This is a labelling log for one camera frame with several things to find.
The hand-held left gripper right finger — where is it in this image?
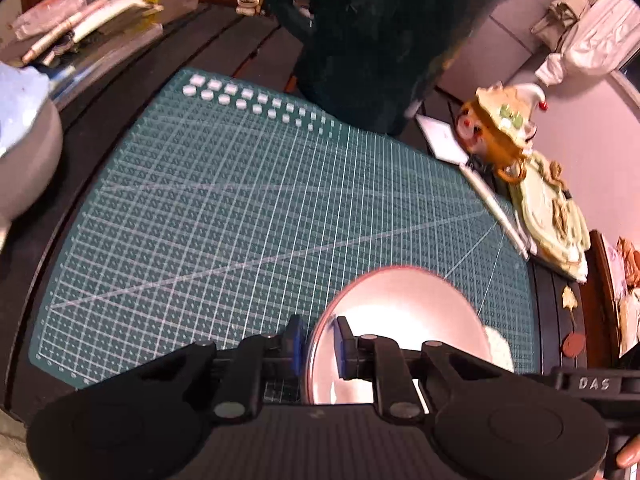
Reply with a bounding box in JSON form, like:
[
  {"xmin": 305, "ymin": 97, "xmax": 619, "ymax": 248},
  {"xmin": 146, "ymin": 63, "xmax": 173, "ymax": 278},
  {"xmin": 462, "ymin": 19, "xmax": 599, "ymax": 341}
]
[{"xmin": 336, "ymin": 316, "xmax": 502, "ymax": 421}]

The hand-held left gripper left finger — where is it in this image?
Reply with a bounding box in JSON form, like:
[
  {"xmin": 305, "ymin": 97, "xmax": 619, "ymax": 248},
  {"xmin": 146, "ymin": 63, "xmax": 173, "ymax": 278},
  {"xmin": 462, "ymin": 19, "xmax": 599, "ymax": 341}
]
[{"xmin": 122, "ymin": 314, "xmax": 306, "ymax": 423}]

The cream round sponge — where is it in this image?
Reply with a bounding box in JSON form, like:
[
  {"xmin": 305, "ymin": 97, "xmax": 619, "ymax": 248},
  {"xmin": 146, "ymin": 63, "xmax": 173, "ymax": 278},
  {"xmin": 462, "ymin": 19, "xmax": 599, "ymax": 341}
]
[{"xmin": 481, "ymin": 326, "xmax": 516, "ymax": 373}]

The person's right hand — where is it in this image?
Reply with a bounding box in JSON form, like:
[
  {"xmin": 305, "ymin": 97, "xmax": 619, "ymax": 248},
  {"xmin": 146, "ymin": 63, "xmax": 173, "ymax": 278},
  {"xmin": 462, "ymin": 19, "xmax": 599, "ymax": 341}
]
[{"xmin": 616, "ymin": 434, "xmax": 640, "ymax": 469}]

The wooden chair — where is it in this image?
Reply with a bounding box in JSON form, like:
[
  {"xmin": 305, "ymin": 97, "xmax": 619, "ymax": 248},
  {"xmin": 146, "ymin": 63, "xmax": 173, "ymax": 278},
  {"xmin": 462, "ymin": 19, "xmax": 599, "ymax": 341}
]
[{"xmin": 587, "ymin": 230, "xmax": 626, "ymax": 361}]

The green cutting mat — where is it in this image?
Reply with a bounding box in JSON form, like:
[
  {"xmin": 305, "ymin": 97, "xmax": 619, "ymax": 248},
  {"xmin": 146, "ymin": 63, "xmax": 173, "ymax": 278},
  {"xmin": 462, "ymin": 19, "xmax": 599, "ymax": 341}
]
[{"xmin": 29, "ymin": 67, "xmax": 538, "ymax": 403}]

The pale green ornate ceramic tray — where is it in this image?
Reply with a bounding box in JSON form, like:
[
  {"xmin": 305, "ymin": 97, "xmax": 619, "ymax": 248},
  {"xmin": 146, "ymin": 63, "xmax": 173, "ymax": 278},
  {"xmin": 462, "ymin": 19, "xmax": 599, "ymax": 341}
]
[{"xmin": 509, "ymin": 152, "xmax": 592, "ymax": 281}]

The orange clown ceramic figurine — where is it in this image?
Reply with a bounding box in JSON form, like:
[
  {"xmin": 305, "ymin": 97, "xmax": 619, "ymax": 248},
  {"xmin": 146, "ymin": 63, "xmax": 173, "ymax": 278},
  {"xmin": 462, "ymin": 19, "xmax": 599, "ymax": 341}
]
[{"xmin": 456, "ymin": 82, "xmax": 548, "ymax": 181}]

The dark green kettle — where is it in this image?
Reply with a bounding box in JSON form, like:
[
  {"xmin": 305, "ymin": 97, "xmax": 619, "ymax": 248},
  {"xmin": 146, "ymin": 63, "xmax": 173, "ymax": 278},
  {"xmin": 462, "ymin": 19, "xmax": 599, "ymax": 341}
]
[{"xmin": 262, "ymin": 0, "xmax": 513, "ymax": 136}]

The goose-shaped ceramic pot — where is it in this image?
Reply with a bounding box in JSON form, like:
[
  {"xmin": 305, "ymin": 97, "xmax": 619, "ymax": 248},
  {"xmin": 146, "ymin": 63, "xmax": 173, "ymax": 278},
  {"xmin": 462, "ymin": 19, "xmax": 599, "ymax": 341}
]
[{"xmin": 0, "ymin": 62, "xmax": 65, "ymax": 251}]

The white hanging cloth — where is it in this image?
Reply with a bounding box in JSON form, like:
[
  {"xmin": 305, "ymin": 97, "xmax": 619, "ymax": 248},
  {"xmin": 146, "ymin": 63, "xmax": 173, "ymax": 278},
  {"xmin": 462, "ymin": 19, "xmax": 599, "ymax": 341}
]
[{"xmin": 535, "ymin": 0, "xmax": 640, "ymax": 86}]

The stack of books and papers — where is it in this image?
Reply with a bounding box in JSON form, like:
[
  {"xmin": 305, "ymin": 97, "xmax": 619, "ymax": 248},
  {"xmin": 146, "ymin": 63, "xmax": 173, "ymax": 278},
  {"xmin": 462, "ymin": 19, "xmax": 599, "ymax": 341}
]
[{"xmin": 10, "ymin": 0, "xmax": 205, "ymax": 68}]

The beige cloth bag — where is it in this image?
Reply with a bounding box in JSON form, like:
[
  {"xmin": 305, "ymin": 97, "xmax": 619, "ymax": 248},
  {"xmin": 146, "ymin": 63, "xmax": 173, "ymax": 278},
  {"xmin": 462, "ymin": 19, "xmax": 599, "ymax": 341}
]
[{"xmin": 531, "ymin": 0, "xmax": 591, "ymax": 36}]

